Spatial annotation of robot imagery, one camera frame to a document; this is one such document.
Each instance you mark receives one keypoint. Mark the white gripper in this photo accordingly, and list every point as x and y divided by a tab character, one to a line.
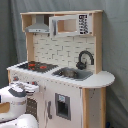
13	99

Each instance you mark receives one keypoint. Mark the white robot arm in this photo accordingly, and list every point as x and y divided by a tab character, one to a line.
23	121

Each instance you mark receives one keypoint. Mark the wooden toy kitchen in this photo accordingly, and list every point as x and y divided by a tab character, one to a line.
87	97

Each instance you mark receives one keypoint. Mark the red grey stove knob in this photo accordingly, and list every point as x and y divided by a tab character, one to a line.
15	78

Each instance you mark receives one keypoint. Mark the black toy stovetop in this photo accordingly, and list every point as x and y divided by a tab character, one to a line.
37	66

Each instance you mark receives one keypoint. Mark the grey ice dispenser panel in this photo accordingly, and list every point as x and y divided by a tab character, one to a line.
62	104

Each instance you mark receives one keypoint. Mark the grey toy sink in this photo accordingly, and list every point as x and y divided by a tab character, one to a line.
73	74

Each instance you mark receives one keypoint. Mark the black toy faucet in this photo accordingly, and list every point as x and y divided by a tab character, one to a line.
82	64

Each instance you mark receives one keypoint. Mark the grey range hood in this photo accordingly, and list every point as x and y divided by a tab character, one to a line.
40	24

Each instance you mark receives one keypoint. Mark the white microwave door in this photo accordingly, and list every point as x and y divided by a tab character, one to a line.
70	25

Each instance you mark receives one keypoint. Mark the grey cabinet door handle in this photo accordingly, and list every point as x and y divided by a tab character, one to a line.
49	110

